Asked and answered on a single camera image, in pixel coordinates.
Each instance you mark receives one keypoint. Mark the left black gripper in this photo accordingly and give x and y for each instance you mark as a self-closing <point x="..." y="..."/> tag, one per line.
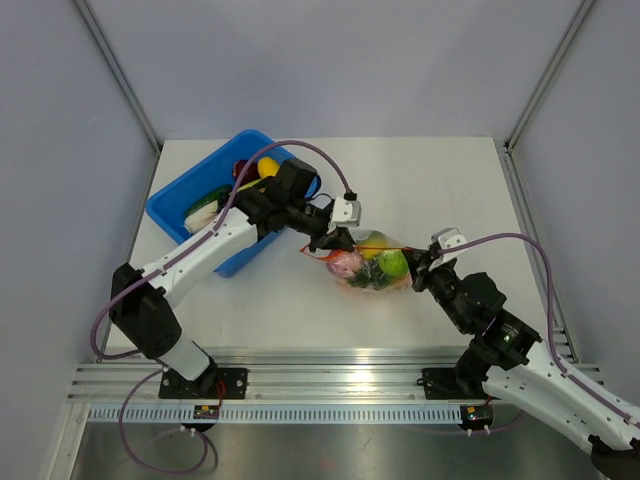
<point x="339" y="238"/>

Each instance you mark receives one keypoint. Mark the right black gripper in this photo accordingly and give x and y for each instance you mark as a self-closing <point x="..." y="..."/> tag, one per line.
<point x="420" y="263"/>

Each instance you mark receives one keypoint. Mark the green toy apple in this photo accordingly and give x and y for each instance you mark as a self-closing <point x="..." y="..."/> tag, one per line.
<point x="393" y="263"/>

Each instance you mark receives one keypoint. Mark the purple toy onion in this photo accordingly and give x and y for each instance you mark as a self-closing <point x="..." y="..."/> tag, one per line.
<point x="345" y="264"/>

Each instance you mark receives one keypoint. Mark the yellow-green toy mango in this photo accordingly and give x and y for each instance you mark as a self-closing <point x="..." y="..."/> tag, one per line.
<point x="371" y="247"/>

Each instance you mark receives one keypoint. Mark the clear orange-zip bag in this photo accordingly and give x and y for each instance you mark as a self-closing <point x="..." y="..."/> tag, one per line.
<point x="321" y="257"/>

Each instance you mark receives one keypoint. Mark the toy pineapple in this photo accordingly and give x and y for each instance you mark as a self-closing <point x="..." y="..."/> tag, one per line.
<point x="370" y="277"/>

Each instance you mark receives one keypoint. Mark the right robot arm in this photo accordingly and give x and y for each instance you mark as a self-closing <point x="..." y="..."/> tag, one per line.
<point x="508" y="359"/>

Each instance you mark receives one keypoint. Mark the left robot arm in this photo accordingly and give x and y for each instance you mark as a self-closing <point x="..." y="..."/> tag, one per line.
<point x="144" y="299"/>

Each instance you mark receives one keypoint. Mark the yellow toy lemon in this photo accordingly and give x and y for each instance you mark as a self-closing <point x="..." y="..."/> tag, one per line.
<point x="267" y="167"/>

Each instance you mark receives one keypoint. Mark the dark toy eggplant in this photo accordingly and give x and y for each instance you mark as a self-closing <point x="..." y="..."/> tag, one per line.
<point x="241" y="171"/>

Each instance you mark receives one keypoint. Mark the white toy radish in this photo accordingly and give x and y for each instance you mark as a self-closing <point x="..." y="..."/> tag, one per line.
<point x="201" y="217"/>

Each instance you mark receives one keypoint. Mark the right circuit board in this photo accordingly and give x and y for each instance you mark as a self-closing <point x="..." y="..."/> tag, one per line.
<point x="477" y="416"/>

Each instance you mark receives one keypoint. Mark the circuit board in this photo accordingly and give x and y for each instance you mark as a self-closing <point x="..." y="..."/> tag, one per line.
<point x="208" y="412"/>
<point x="477" y="416"/>

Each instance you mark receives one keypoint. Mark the blue plastic bin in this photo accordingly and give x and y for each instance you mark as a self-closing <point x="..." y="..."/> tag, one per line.
<point x="173" y="203"/>

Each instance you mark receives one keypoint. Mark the left circuit board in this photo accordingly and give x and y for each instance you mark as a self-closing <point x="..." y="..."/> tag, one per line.
<point x="208" y="412"/>

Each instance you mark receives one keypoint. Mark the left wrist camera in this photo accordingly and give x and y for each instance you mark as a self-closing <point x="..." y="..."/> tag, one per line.
<point x="344" y="213"/>

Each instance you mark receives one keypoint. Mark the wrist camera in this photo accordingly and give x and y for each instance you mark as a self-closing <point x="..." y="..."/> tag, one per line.
<point x="344" y="213"/>
<point x="447" y="244"/>

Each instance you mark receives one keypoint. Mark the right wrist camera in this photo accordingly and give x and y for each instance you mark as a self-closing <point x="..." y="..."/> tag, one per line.
<point x="447" y="244"/>

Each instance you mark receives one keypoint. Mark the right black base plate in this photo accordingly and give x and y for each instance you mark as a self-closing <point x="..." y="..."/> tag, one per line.
<point x="439" y="383"/>

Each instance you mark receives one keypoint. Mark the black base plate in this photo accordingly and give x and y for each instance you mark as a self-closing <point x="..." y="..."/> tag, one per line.
<point x="221" y="383"/>
<point x="439" y="383"/>

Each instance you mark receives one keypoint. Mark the aluminium front rail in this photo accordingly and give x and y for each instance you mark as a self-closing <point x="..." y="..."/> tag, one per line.
<point x="285" y="376"/>

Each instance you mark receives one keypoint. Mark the white slotted cable duct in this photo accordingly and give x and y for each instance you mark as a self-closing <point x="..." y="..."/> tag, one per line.
<point x="283" y="414"/>

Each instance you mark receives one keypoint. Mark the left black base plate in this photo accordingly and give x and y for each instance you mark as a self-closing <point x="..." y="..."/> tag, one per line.
<point x="221" y="383"/>

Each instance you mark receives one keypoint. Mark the right aluminium frame post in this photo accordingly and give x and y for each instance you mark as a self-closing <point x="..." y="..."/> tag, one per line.
<point x="550" y="71"/>

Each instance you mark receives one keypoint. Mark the aluminium frame post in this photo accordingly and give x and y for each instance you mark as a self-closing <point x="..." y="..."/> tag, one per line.
<point x="550" y="71"/>
<point x="110" y="59"/>

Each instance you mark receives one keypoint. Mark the left aluminium frame post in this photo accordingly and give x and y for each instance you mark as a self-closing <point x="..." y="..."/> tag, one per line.
<point x="110" y="59"/>

